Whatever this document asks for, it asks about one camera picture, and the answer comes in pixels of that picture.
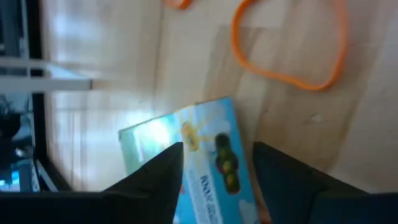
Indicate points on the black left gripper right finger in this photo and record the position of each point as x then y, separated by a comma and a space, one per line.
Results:
289, 193

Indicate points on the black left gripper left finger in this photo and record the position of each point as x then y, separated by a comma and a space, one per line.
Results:
155, 186

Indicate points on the Crayola crayon box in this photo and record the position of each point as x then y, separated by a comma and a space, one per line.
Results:
211, 124

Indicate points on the orange rubber band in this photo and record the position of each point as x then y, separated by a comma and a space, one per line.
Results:
234, 46
180, 4

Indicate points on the white perforated metal shelf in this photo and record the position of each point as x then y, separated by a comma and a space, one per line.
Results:
46, 84

